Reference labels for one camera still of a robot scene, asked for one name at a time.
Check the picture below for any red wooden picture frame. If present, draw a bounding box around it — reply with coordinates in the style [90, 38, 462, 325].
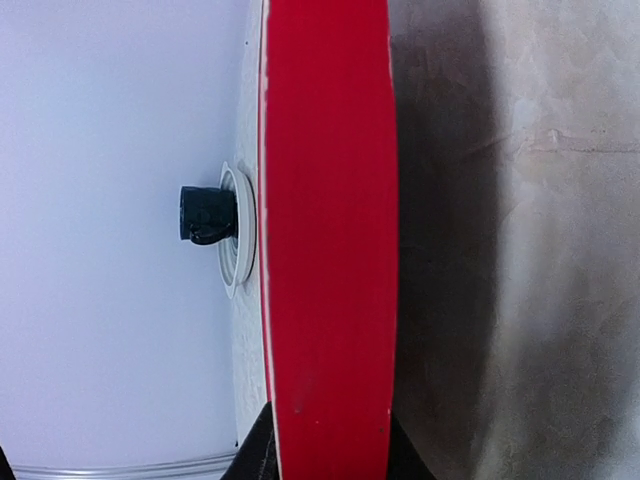
[258, 1, 398, 479]

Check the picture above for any left aluminium corner post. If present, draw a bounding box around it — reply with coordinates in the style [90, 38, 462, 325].
[13, 451, 236, 480]

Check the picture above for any dark green cup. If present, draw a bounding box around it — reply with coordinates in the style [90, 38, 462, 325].
[179, 186, 238, 246]

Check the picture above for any white striped ceramic plate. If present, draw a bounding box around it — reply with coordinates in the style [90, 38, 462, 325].
[218, 162, 257, 299]

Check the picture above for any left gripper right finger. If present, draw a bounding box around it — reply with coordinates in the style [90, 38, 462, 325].
[387, 413, 436, 480]

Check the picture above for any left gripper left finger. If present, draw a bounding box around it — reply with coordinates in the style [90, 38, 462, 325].
[221, 402, 278, 480]

